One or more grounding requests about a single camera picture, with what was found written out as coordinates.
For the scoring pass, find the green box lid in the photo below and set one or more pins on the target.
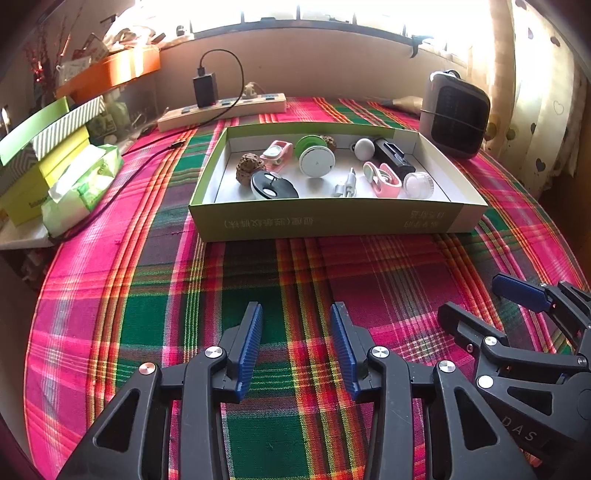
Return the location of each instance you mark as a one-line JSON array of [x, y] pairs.
[[32, 131]]

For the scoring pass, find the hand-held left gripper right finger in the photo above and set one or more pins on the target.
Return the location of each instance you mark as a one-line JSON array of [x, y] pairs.
[[344, 350]]

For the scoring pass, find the yellow-green box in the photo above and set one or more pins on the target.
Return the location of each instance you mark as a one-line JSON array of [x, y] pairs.
[[41, 180]]

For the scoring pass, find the red branch decoration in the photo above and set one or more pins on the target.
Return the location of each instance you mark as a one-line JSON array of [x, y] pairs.
[[41, 64]]

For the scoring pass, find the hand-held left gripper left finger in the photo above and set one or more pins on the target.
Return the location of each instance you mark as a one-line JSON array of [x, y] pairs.
[[249, 350]]

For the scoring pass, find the pink clip with blue lens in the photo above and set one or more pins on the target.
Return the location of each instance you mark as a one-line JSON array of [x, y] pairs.
[[276, 153]]

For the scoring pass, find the black charger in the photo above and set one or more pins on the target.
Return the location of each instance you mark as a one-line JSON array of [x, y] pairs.
[[205, 90]]

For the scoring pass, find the beige pouch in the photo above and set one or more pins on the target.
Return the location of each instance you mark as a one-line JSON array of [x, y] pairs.
[[406, 102]]

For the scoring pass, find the white plug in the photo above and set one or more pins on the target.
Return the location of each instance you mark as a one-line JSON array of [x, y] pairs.
[[250, 90]]

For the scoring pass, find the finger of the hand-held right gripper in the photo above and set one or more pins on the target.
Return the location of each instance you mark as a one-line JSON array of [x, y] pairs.
[[489, 357], [519, 290]]

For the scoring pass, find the white shelf board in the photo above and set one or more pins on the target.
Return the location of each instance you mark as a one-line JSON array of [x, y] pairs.
[[23, 235]]

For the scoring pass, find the green wet wipes packet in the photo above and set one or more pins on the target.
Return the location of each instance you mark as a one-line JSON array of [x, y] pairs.
[[83, 184]]

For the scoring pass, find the heart print curtain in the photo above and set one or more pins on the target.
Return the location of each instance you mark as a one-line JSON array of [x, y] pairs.
[[526, 92]]

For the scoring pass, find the green cardboard box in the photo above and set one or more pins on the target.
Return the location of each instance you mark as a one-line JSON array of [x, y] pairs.
[[323, 221]]

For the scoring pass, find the green and white round holder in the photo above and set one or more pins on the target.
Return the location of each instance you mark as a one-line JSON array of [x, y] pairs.
[[316, 161]]

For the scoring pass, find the black oval disc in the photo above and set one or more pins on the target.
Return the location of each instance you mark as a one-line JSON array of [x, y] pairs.
[[274, 187]]

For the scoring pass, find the white ball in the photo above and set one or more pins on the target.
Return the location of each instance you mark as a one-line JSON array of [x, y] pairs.
[[364, 148]]

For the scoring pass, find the black rectangular device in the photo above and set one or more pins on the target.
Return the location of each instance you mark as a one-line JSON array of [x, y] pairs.
[[392, 157]]

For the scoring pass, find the orange box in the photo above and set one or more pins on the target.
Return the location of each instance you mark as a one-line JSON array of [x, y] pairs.
[[115, 71]]

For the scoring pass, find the grey and black space heater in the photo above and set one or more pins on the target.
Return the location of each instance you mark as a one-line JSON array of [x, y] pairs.
[[457, 120]]

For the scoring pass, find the small clear jar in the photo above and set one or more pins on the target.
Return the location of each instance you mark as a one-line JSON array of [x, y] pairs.
[[418, 185]]

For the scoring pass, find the clear plastic container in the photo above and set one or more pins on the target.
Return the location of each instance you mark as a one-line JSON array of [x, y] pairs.
[[124, 108]]

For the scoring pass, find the black window latch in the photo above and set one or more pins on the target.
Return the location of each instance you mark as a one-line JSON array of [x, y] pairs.
[[417, 44]]

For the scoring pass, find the brown walnut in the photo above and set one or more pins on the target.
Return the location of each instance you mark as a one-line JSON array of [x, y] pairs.
[[330, 141], [248, 169]]

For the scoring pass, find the beige power strip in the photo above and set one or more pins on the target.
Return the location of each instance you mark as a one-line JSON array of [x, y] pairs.
[[184, 119]]

